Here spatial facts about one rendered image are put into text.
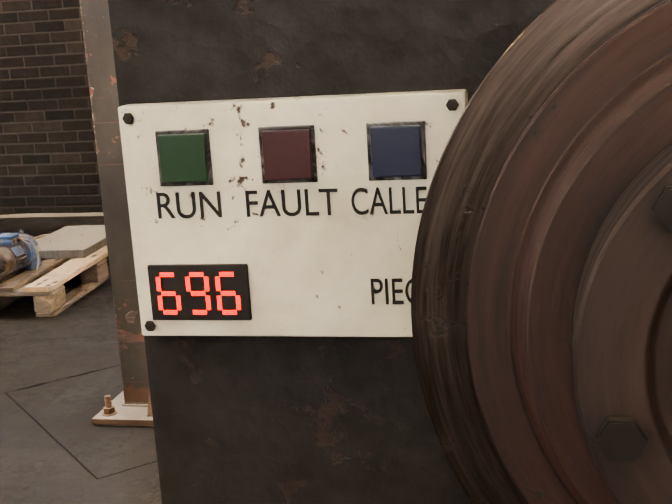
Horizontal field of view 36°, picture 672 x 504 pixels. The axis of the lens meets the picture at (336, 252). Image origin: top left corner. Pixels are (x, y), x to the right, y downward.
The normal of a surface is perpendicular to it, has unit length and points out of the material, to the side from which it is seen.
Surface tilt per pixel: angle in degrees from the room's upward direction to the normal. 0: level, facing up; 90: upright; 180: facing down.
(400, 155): 90
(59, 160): 90
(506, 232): 90
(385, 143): 90
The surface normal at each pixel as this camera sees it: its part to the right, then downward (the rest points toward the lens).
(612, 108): -0.73, -0.52
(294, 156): -0.21, 0.23
